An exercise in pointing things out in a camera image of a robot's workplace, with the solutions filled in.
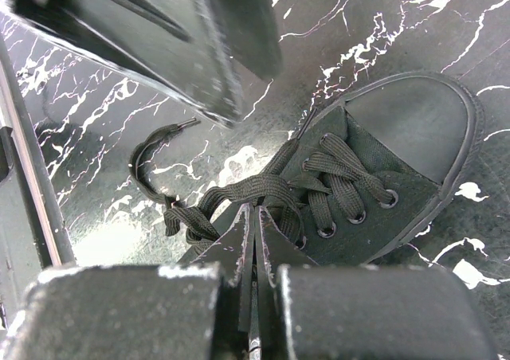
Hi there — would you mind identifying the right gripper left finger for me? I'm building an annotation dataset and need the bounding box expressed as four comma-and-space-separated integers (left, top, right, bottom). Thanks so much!
191, 203, 253, 288

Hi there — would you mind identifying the black shoelace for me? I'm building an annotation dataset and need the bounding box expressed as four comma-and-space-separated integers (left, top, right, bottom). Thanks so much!
128, 118, 398, 249

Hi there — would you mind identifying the black canvas sneaker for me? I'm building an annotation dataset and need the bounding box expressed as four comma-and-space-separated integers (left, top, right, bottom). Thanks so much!
214, 72, 484, 265

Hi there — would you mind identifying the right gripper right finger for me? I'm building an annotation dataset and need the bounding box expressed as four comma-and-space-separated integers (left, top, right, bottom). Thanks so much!
255, 206, 318, 288

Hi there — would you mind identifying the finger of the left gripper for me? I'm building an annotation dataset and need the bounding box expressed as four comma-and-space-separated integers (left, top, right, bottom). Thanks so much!
220, 0, 283, 80
7, 0, 243, 127

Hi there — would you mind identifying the aluminium rail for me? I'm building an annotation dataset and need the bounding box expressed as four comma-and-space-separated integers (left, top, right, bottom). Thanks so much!
1, 41, 76, 265

